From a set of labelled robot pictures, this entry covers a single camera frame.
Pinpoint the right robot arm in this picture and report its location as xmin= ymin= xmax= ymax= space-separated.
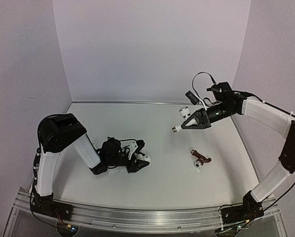
xmin=172 ymin=82 xmax=295 ymax=202

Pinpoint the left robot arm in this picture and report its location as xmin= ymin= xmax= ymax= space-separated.
xmin=33 ymin=114 xmax=151 ymax=215

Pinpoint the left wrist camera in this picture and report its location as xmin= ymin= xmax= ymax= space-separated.
xmin=127 ymin=140 xmax=137 ymax=160

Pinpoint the white faucet chrome knob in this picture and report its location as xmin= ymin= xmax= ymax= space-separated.
xmin=172 ymin=106 xmax=195 ymax=133

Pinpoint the white elbow fitting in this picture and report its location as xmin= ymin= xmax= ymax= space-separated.
xmin=135 ymin=153 xmax=151 ymax=163

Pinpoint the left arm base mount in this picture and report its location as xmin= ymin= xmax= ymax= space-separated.
xmin=31 ymin=194 xmax=73 ymax=221

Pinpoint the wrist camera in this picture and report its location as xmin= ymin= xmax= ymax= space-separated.
xmin=185 ymin=90 xmax=207 ymax=110
xmin=127 ymin=140 xmax=137 ymax=160

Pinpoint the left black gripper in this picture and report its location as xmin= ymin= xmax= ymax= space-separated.
xmin=107 ymin=153 xmax=149 ymax=172

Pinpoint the right camera black cable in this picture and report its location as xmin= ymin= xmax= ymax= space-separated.
xmin=192 ymin=72 xmax=217 ymax=96

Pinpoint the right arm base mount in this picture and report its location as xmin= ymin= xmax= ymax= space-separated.
xmin=219 ymin=192 xmax=264 ymax=224

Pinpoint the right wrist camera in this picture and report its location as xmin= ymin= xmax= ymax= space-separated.
xmin=185 ymin=90 xmax=207 ymax=110

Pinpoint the aluminium front rail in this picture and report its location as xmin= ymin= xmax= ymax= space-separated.
xmin=3 ymin=188 xmax=286 ymax=237

